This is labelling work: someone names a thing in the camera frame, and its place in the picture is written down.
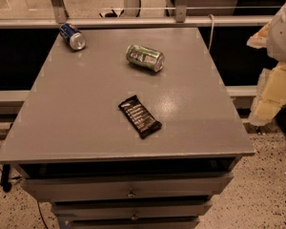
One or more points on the blue soda can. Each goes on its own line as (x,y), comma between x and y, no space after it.
(73,36)

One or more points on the green soda can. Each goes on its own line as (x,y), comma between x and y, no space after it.
(145,57)

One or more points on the top grey drawer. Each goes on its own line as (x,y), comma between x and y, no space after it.
(124,187)

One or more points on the grey metal railing frame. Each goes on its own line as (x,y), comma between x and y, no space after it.
(49,14)

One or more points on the grey drawer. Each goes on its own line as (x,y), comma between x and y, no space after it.
(124,187)
(140,210)

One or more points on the middle grey drawer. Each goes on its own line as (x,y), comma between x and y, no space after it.
(140,210)

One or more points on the black snack bar wrapper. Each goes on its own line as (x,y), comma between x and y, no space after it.
(139,116)

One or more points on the grey drawer cabinet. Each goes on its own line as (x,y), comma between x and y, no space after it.
(70,125)

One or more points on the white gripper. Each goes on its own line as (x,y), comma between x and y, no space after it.
(283,37)

